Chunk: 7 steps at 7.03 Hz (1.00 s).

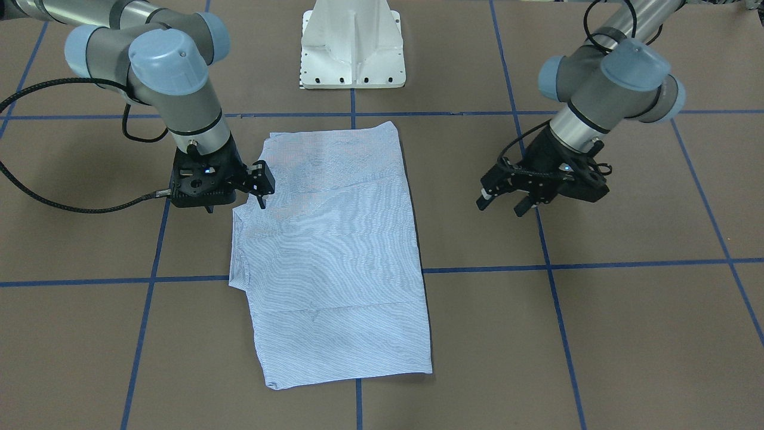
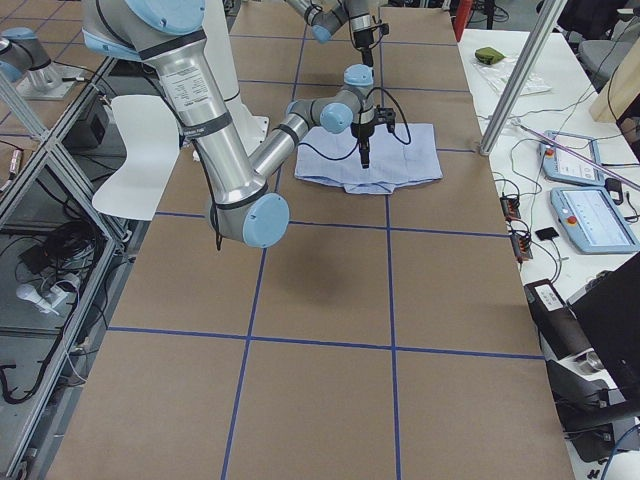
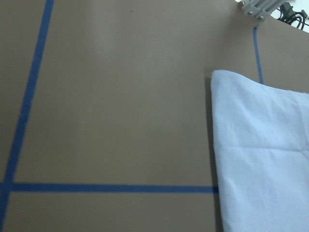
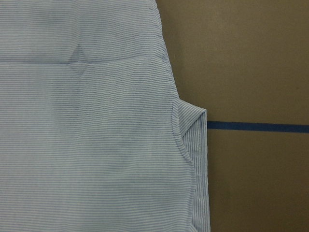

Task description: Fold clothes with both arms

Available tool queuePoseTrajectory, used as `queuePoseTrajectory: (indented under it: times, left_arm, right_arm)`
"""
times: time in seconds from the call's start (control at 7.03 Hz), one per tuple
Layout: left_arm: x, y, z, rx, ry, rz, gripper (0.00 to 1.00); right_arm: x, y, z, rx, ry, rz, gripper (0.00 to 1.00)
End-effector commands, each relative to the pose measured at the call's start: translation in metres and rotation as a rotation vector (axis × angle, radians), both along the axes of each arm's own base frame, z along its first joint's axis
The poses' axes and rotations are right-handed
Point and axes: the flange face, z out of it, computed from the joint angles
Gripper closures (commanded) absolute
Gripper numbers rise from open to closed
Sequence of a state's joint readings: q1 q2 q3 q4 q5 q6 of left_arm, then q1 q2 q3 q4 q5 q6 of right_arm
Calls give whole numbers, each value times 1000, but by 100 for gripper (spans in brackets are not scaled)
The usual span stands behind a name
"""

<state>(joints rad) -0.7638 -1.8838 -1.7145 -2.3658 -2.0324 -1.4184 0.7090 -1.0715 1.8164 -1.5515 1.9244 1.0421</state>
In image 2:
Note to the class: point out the teach pendant far side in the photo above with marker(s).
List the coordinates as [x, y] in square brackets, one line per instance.
[592, 221]

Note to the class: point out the pink reacher grabber stick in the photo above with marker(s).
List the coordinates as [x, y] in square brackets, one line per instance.
[558, 146]

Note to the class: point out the teach pendant near shirt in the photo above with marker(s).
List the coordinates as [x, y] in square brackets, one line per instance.
[560, 166]

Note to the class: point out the green fabric pouch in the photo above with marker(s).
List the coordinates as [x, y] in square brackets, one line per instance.
[488, 56]

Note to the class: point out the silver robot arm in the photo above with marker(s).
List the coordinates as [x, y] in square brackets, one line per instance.
[325, 24]
[169, 37]

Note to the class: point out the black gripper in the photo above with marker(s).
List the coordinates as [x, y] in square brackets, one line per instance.
[365, 39]
[362, 130]

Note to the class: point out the white plastic chair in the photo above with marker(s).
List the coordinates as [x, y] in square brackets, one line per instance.
[150, 135]

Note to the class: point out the black monitor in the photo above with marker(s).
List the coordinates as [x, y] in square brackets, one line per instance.
[608, 314]

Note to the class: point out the aluminium frame post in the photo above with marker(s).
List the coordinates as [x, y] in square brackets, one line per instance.
[527, 59]

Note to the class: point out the white camera mast pedestal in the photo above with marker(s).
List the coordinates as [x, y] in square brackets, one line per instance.
[252, 129]

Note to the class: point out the light blue striped shirt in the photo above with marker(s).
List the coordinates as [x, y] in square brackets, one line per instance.
[333, 160]

